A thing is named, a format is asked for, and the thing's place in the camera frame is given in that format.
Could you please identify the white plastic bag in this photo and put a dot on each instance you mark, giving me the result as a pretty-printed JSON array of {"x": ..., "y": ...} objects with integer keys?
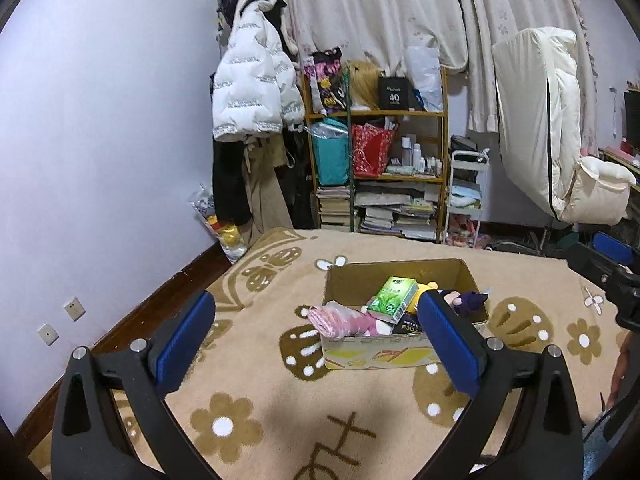
[{"x": 425, "y": 75}]

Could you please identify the black hanging coat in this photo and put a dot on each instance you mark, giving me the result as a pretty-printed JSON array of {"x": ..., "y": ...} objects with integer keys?
[{"x": 227, "y": 185}]

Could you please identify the wooden shelf rack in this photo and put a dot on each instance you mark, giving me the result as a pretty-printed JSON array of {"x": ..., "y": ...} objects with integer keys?
[{"x": 375, "y": 115}]

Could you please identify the red patterned bag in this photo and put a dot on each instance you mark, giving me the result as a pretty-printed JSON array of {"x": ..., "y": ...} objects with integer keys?
[{"x": 370, "y": 152}]

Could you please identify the beige hanging trousers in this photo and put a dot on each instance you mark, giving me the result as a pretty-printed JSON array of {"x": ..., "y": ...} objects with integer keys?
[{"x": 265, "y": 190}]

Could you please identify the stack of old books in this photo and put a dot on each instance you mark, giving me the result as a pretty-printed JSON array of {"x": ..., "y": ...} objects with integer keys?
[{"x": 334, "y": 207}]

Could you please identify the white trolley cart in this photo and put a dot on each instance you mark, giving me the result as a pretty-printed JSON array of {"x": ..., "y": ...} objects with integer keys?
[{"x": 451, "y": 175}]

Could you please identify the white wall outlet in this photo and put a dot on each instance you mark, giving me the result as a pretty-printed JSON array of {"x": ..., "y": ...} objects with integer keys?
[
  {"x": 48, "y": 334},
  {"x": 74, "y": 309}
]

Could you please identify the green tissue pack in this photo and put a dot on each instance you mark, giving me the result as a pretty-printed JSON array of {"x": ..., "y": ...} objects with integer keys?
[{"x": 392, "y": 297}]

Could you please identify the teal storage bag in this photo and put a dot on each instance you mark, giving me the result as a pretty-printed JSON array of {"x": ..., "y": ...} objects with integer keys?
[{"x": 330, "y": 160}]

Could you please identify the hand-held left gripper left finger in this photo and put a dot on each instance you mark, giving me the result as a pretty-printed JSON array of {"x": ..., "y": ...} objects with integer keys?
[{"x": 185, "y": 345}]

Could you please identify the cream padded quilt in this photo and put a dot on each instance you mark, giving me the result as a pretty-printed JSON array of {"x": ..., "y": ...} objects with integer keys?
[{"x": 525, "y": 110}]

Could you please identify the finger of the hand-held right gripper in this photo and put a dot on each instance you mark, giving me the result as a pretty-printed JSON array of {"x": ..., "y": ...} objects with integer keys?
[
  {"x": 595, "y": 262},
  {"x": 614, "y": 250}
]

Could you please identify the purple plush toy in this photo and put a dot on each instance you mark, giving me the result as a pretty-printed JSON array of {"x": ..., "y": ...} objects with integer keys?
[{"x": 470, "y": 302}]

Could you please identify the clear plastic bag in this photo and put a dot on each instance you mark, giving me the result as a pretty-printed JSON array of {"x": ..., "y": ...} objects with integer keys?
[{"x": 325, "y": 129}]

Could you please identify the pink swirl plush cushion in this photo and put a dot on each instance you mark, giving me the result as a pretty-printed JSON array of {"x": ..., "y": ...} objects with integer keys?
[{"x": 335, "y": 320}]

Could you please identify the person's right hand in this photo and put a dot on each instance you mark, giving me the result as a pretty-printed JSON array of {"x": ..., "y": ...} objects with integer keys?
[{"x": 619, "y": 375}]

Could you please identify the pile of books and papers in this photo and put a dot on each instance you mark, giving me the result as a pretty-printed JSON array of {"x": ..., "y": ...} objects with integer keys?
[{"x": 395, "y": 210}]

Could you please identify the pink toys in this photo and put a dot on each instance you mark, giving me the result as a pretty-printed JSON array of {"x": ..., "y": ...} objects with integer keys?
[{"x": 465, "y": 234}]

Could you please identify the wooden desk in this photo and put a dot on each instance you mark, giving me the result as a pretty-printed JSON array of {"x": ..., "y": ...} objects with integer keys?
[{"x": 625, "y": 162}]

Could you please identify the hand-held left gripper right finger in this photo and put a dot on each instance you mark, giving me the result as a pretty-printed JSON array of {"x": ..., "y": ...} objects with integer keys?
[{"x": 450, "y": 345}]

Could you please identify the black gift box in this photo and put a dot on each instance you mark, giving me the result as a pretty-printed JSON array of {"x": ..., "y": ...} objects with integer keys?
[{"x": 395, "y": 94}]

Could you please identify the metal chair frame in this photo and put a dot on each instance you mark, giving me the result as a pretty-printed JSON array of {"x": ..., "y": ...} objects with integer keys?
[{"x": 544, "y": 235}]

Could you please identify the group of cosmetic bottles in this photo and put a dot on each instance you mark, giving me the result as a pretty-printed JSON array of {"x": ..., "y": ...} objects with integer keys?
[{"x": 420, "y": 160}]

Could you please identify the blonde wig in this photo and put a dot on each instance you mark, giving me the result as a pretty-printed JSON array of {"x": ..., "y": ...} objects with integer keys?
[{"x": 365, "y": 85}]

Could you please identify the dark monitor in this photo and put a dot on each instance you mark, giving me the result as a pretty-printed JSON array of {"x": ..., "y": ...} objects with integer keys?
[{"x": 632, "y": 120}]

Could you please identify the white puffer jacket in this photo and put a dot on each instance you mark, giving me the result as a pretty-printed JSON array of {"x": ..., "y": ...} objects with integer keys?
[{"x": 250, "y": 85}]

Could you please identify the black pouch with gold print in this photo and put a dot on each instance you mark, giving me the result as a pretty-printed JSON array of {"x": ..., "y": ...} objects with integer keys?
[{"x": 407, "y": 328}]

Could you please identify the cardboard box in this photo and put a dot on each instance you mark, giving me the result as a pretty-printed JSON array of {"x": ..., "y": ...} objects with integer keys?
[{"x": 380, "y": 355}]

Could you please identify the light blue cloth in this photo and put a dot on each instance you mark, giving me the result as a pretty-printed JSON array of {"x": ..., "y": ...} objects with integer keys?
[{"x": 464, "y": 196}]

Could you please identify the plastic bag of snacks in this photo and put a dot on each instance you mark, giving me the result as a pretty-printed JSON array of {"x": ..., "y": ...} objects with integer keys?
[{"x": 227, "y": 235}]

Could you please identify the black printed bag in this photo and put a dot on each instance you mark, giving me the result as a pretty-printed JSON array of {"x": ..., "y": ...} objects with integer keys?
[{"x": 325, "y": 80}]

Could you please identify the yellow plush toy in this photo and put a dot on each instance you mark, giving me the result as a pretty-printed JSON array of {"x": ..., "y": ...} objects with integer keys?
[{"x": 426, "y": 287}]

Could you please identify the tan patterned blanket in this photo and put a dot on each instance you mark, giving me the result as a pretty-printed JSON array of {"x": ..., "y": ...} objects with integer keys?
[{"x": 350, "y": 400}]

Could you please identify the black hanging garment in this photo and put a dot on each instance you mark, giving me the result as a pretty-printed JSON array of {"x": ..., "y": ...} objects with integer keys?
[{"x": 300, "y": 185}]

